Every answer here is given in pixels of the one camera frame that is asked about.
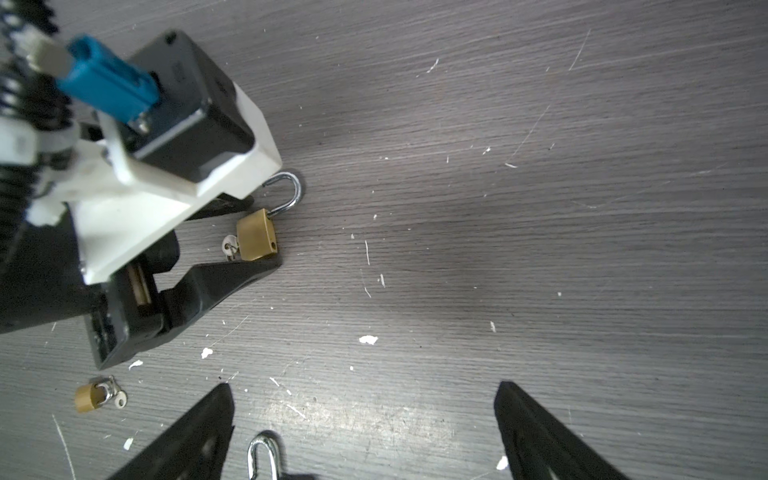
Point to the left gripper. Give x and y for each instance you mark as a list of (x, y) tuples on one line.
[(127, 311)]

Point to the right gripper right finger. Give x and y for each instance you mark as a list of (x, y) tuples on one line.
[(539, 446)]

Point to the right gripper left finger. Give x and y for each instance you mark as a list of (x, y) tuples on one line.
[(194, 447)]

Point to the large brass padlock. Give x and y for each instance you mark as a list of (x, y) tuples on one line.
[(255, 236)]

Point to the black padlock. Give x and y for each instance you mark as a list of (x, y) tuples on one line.
[(265, 459)]

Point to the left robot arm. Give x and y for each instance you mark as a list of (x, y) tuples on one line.
[(39, 284)]

